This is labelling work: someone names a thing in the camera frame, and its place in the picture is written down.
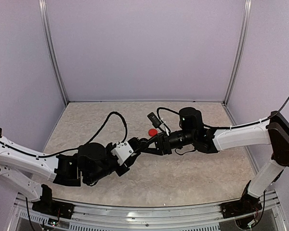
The red earbud charging case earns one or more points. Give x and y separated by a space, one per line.
152 132

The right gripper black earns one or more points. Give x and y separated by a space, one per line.
163 146

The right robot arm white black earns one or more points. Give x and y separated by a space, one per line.
273 130

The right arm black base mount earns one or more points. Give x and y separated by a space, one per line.
246 204

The left aluminium corner post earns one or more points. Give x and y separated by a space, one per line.
50 46

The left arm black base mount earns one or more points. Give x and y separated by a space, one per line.
47 205

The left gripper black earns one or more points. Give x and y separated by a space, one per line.
128 162

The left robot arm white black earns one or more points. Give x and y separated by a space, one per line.
90 163

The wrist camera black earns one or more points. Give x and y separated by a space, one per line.
134 143
154 120

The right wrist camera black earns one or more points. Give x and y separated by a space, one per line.
154 120

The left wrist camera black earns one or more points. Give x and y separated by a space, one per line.
134 143

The black earbud charging case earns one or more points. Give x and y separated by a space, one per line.
142 141

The aluminium front rail frame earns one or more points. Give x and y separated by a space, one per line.
90 217

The right aluminium corner post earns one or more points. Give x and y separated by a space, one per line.
239 51

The aluminium corner post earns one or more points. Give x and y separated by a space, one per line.
50 46
239 51

